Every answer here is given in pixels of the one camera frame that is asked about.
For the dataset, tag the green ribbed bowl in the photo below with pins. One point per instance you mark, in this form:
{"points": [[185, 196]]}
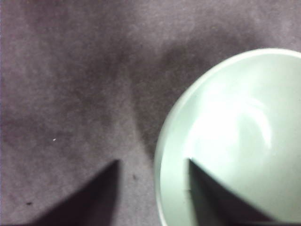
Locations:
{"points": [[223, 113]]}

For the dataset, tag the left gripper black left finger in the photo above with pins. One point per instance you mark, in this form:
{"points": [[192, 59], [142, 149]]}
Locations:
{"points": [[94, 202]]}

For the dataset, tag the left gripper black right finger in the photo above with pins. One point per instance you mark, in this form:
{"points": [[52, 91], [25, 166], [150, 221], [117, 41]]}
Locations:
{"points": [[216, 204]]}

